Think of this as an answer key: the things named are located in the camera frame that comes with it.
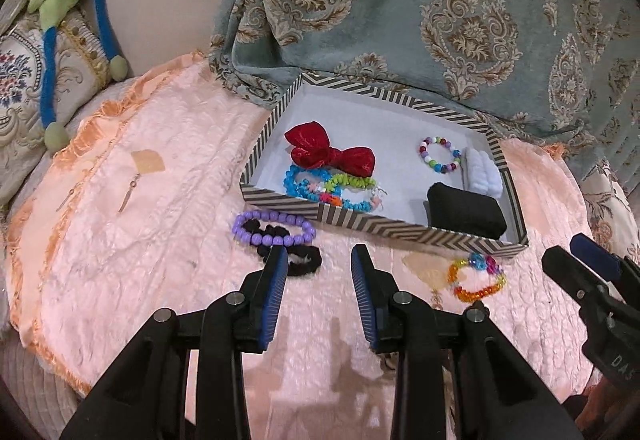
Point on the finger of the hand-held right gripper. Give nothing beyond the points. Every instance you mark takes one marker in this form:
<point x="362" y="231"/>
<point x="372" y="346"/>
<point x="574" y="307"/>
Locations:
<point x="575" y="277"/>
<point x="595" y="257"/>

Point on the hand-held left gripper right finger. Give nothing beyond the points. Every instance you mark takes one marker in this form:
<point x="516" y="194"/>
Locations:
<point x="362" y="300"/>

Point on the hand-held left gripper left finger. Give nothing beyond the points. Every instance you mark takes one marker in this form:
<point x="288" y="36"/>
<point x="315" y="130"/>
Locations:
<point x="272" y="300"/>

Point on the black small cushion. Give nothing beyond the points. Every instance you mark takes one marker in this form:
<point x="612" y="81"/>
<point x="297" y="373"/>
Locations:
<point x="465" y="212"/>

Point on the white fluffy hair scrunchie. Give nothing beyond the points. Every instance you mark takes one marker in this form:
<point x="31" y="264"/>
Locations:
<point x="480" y="174"/>

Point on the red shiny hair bow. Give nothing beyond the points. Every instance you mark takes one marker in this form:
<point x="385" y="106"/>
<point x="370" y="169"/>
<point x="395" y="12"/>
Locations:
<point x="310" y="139"/>

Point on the striped shallow box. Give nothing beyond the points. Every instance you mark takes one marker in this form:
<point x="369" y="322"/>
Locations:
<point x="380" y="129"/>

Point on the black hair scrunchie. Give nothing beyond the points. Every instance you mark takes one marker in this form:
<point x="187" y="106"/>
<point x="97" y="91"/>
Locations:
<point x="305" y="265"/>

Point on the beige damask cushion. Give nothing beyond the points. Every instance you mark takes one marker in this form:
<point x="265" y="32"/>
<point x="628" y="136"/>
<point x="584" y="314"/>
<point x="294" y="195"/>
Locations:
<point x="605" y="200"/>

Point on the earring on clear card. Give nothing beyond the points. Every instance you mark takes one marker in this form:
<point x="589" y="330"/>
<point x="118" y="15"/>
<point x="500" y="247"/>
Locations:
<point x="425" y="270"/>

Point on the peach fringed blanket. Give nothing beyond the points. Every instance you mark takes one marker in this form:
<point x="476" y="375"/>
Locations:
<point x="150" y="260"/>

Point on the gold dangling earring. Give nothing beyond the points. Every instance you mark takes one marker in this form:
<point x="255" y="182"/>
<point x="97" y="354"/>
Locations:
<point x="129" y="194"/>
<point x="67" y="200"/>

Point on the tan paper card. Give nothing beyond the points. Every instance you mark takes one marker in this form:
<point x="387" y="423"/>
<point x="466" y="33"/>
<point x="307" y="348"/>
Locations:
<point x="148" y="162"/>

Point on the cream quilted mat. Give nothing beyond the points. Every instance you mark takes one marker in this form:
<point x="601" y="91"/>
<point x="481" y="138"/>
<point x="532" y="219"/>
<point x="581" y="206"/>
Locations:
<point x="30" y="385"/>

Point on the floral embroidered cushion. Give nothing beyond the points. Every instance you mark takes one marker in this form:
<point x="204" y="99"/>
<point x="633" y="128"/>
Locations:
<point x="25" y="84"/>

